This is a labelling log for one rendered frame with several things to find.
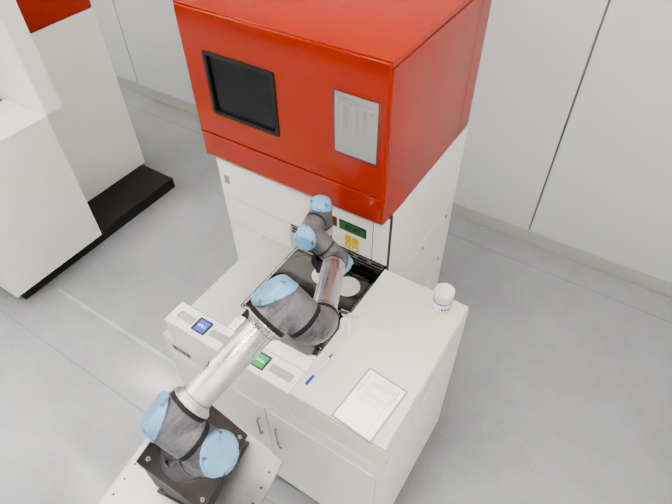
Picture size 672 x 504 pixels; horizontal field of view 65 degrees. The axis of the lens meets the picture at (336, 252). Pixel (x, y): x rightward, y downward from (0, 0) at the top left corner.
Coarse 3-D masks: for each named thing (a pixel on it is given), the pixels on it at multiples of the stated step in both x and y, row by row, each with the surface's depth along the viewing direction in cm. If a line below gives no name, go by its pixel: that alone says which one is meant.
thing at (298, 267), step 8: (296, 256) 216; (304, 256) 216; (288, 264) 213; (296, 264) 213; (304, 264) 213; (280, 272) 210; (288, 272) 210; (296, 272) 210; (304, 272) 210; (296, 280) 208; (304, 280) 207; (312, 280) 207; (360, 280) 207; (304, 288) 205; (312, 288) 205; (360, 288) 204; (312, 296) 202; (344, 296) 202; (352, 296) 201; (248, 304) 199; (344, 304) 199; (352, 304) 199; (320, 344) 187
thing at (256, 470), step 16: (144, 448) 170; (256, 448) 169; (128, 464) 166; (240, 464) 166; (256, 464) 166; (272, 464) 166; (128, 480) 163; (144, 480) 163; (240, 480) 162; (256, 480) 162; (272, 480) 162; (112, 496) 160; (128, 496) 160; (144, 496) 160; (160, 496) 159; (224, 496) 159; (240, 496) 159; (256, 496) 159
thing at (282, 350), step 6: (270, 342) 190; (276, 342) 190; (270, 348) 188; (276, 348) 188; (282, 348) 188; (288, 348) 188; (276, 354) 186; (282, 354) 186; (288, 354) 186; (294, 354) 186; (300, 354) 186; (288, 360) 185; (294, 360) 185; (300, 360) 185; (300, 366) 183
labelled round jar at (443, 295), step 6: (438, 288) 183; (444, 288) 183; (450, 288) 183; (438, 294) 181; (444, 294) 181; (450, 294) 181; (432, 300) 187; (438, 300) 182; (444, 300) 181; (450, 300) 182; (432, 306) 188; (438, 306) 184; (444, 306) 183; (450, 306) 185; (438, 312) 186; (444, 312) 186
